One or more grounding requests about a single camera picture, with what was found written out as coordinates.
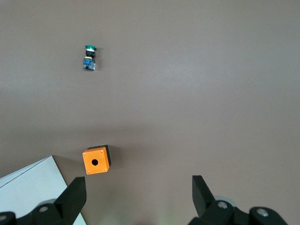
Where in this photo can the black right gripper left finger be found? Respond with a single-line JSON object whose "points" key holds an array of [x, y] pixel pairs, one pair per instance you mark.
{"points": [[70, 201]]}

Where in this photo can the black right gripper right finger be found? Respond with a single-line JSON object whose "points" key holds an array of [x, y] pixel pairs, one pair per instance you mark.
{"points": [[204, 201]]}

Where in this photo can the green push button switch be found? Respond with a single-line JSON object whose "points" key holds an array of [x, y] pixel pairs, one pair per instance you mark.
{"points": [[89, 61]]}

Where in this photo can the white drawer cabinet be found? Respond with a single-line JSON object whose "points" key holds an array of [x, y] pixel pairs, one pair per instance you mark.
{"points": [[28, 187]]}

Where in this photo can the orange button enclosure box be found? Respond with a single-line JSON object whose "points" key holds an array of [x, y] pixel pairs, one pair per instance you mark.
{"points": [[95, 161]]}

